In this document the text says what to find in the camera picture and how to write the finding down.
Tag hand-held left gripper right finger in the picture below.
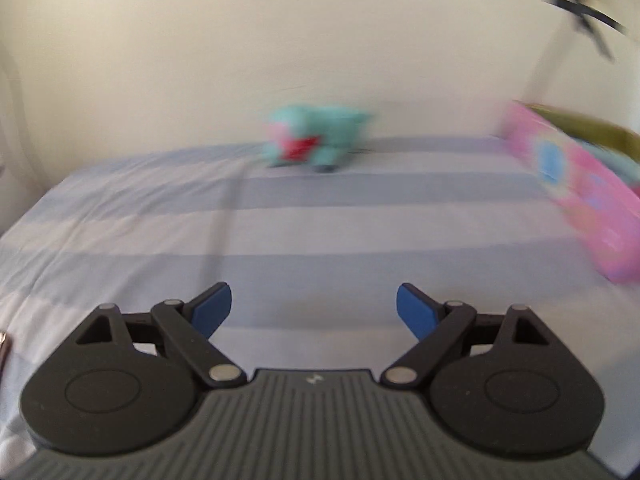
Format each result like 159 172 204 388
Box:
380 283 551 387

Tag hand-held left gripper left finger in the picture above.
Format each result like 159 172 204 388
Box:
75 282 246 387

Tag teal plush toy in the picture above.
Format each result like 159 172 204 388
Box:
262 104 376 173

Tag pink biscuit tin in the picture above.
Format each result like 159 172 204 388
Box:
500 100 640 283

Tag black tape cross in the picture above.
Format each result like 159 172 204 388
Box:
542 0 631 63

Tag grey wall cable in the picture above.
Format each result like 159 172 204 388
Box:
522 15 571 103

